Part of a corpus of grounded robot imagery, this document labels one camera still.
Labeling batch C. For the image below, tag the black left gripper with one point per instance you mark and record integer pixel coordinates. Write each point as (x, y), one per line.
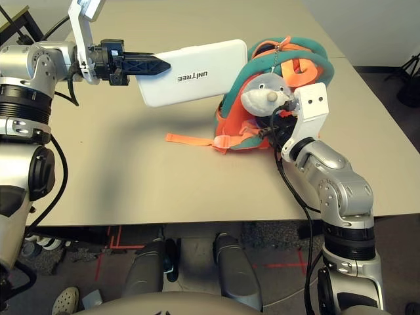
(110, 62)

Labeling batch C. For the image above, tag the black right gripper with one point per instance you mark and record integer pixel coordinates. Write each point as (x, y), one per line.
(282, 131)

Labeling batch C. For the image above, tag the white pencil case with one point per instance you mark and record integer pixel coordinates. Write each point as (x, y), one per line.
(203, 59)

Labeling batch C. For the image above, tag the orange and teal backpack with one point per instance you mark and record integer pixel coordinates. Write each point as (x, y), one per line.
(306, 54)

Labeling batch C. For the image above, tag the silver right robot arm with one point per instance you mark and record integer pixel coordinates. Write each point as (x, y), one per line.
(341, 187)

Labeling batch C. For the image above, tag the grey white plush toy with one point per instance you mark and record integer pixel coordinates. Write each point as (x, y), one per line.
(259, 95)

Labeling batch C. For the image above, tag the black framed side table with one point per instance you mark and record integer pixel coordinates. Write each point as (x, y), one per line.
(33, 26)

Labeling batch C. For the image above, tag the black rod with clamp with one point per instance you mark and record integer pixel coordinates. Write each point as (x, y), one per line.
(24, 38)

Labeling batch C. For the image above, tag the black tripod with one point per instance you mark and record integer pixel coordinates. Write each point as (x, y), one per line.
(408, 95)

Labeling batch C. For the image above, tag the grey robot right leg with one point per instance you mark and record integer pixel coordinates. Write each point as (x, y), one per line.
(236, 272)

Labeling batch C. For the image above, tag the grey robot leg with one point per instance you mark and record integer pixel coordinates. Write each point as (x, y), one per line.
(236, 272)
(144, 269)

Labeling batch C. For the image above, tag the black object with cyan trim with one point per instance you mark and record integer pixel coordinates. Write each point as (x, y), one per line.
(171, 262)

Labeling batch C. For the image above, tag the grey robot left leg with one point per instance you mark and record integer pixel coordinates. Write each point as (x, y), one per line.
(144, 269)

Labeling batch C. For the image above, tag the white sneaker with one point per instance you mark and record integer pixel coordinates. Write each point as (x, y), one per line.
(50, 244)

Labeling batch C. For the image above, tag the grey robot torso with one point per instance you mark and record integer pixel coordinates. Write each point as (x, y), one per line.
(164, 305)

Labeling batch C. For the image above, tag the small grey box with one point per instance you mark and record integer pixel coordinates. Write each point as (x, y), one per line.
(92, 299)

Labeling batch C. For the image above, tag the white perforated clog shoe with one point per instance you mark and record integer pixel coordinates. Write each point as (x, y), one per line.
(65, 302)

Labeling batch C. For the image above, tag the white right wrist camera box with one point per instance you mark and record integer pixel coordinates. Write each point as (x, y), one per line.
(311, 101)

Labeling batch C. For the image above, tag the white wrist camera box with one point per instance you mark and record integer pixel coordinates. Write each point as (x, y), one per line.
(311, 101)
(80, 36)

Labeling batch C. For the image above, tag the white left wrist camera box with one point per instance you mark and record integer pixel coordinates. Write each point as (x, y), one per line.
(80, 36)

